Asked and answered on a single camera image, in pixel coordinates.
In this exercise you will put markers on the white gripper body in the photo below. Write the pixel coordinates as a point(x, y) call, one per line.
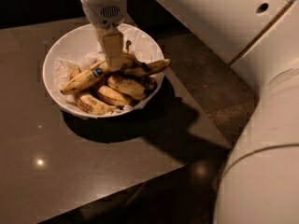
point(104, 11)

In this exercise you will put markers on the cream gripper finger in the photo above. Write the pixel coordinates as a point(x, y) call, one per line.
point(112, 45)

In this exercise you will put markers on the banana with blue sticker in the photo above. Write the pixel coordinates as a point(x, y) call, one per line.
point(93, 74)

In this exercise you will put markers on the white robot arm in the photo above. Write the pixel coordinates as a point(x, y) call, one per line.
point(259, 39)

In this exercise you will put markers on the long banana pointing right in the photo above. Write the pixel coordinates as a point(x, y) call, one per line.
point(152, 67)

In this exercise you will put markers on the white bowl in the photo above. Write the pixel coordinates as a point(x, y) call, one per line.
point(74, 47)

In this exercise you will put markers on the small banana at left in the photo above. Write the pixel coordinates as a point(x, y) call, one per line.
point(74, 71)

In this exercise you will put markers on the spotted middle banana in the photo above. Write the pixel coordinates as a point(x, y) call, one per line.
point(127, 86)

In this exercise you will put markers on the lower middle banana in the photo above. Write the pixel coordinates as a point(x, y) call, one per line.
point(112, 97)

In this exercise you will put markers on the dark small banana right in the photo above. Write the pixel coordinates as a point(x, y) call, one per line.
point(149, 83)

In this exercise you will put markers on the bottom front banana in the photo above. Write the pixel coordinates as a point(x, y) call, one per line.
point(86, 102)

